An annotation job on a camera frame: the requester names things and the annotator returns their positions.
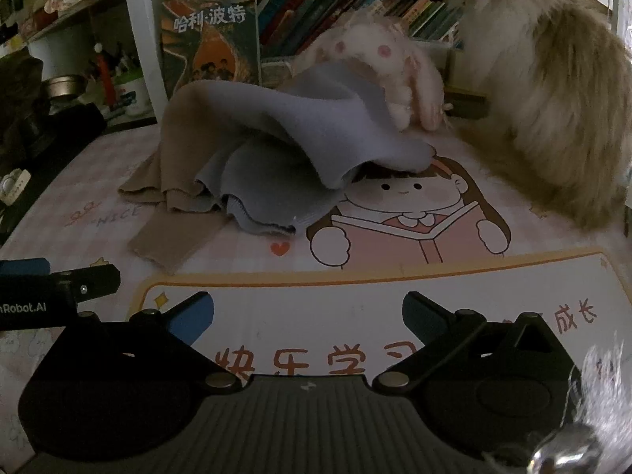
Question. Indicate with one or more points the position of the shiny metal ball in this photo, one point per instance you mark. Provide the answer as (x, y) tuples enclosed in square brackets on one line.
[(568, 452)]

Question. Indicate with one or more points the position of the row of books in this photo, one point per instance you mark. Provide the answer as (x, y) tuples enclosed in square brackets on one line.
[(316, 15)]

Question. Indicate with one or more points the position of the white fluffy trim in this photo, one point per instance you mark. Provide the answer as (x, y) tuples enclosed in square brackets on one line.
[(607, 385)]

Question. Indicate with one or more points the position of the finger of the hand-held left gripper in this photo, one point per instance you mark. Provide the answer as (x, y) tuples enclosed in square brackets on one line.
[(94, 279), (22, 267)]

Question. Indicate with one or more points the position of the fluffy cream cat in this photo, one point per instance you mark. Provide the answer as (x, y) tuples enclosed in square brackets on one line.
[(543, 84)]

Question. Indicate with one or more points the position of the red pen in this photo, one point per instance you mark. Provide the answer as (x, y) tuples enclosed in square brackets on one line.
[(104, 76)]

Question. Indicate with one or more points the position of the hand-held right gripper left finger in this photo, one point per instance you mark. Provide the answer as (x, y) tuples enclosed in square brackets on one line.
[(190, 316)]

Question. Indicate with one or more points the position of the grey-blue garment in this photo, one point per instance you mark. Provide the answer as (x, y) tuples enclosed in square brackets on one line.
[(306, 123)]

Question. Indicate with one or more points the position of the pink plush bunny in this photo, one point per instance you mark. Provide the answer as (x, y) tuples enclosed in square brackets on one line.
[(375, 54)]

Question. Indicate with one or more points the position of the white bookshelf frame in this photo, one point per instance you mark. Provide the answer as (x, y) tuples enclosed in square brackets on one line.
[(143, 34)]

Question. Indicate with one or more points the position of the white wristwatch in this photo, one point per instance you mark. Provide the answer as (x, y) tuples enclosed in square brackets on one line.
[(12, 185)]

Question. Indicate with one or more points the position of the metal cup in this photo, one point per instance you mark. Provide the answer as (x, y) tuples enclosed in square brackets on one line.
[(63, 88)]

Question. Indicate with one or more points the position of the toy box with red items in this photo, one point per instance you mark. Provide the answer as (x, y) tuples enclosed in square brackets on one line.
[(133, 94)]

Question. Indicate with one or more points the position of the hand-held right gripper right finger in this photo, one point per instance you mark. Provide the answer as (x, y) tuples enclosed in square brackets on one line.
[(422, 316)]

